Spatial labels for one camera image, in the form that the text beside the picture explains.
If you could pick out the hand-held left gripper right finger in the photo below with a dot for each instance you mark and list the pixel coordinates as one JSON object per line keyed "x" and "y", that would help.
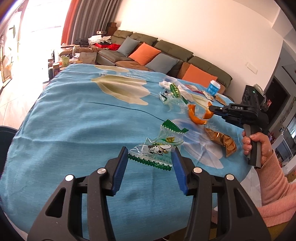
{"x": 179, "y": 169}

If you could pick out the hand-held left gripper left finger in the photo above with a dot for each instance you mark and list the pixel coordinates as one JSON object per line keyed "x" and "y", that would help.
{"x": 120, "y": 169}

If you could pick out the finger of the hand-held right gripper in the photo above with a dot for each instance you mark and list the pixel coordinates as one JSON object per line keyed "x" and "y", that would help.
{"x": 218, "y": 108}
{"x": 222, "y": 113}

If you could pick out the orange peel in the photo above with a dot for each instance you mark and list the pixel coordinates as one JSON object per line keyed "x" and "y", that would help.
{"x": 193, "y": 115}

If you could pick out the clear green-edged snack wrapper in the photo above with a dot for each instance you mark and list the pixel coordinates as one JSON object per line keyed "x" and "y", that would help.
{"x": 152, "y": 148}

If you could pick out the teal plastic bin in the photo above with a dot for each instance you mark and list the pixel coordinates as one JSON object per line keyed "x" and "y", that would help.
{"x": 5, "y": 148}

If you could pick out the person's right forearm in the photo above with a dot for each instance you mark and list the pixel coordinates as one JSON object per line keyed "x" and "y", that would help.
{"x": 275, "y": 185}

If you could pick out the person's right hand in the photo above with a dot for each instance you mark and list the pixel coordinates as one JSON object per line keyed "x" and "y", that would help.
{"x": 264, "y": 144}

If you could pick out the small brown snack packet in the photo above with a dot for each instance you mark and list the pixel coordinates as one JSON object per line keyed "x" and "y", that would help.
{"x": 220, "y": 99}

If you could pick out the small tan snack packet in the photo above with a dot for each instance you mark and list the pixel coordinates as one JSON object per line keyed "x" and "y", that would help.
{"x": 206, "y": 93}

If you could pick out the blue cup with white lid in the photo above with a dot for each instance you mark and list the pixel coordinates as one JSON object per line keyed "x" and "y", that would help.
{"x": 212, "y": 88}

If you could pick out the brown gold snack packet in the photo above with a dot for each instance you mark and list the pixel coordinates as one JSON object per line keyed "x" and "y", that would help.
{"x": 222, "y": 141}

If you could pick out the crumpled white tissue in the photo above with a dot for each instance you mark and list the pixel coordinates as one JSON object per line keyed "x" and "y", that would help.
{"x": 187, "y": 95}

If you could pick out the green zigzag clear wrapper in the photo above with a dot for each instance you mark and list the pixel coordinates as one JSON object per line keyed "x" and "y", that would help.
{"x": 172, "y": 135}

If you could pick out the orange cushion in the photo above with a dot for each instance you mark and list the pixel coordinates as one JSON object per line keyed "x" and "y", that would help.
{"x": 200, "y": 75}
{"x": 144, "y": 53}

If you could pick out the clear wrapper with green label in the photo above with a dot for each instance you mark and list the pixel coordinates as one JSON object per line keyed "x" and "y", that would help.
{"x": 174, "y": 99}

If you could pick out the pink blanket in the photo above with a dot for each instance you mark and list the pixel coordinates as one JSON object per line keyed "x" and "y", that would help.
{"x": 215, "y": 214}

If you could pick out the blue floral tablecloth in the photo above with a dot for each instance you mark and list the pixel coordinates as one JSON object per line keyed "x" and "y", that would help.
{"x": 81, "y": 120}

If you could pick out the blue cushion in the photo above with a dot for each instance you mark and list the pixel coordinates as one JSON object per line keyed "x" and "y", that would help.
{"x": 161, "y": 63}
{"x": 128, "y": 46}

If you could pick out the green and brown sofa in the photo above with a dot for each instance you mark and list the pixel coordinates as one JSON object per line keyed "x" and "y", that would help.
{"x": 175, "y": 49}

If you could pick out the brown paper bag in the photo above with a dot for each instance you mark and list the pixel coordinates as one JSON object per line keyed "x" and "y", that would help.
{"x": 88, "y": 58}

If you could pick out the green canister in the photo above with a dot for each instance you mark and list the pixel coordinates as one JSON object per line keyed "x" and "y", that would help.
{"x": 65, "y": 61}

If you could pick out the group of glass jars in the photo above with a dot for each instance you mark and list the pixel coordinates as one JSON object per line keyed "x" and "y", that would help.
{"x": 54, "y": 67}

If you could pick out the red cloth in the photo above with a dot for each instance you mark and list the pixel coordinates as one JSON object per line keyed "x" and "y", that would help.
{"x": 112, "y": 46}

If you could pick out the pile of white clothes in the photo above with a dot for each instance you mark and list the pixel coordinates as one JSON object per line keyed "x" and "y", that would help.
{"x": 99, "y": 39}

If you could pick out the black bag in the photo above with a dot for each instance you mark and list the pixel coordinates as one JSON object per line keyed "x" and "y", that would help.
{"x": 82, "y": 41}

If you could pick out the stack of brown boxes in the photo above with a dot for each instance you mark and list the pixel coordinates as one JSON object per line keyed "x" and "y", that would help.
{"x": 111, "y": 28}

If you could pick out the small wooden box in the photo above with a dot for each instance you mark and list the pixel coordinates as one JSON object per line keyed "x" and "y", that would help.
{"x": 101, "y": 32}

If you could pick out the orange and grey curtain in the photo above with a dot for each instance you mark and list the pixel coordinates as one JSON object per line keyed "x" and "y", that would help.
{"x": 87, "y": 18}

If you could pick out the white wall switch plate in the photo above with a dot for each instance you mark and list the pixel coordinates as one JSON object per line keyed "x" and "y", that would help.
{"x": 251, "y": 67}

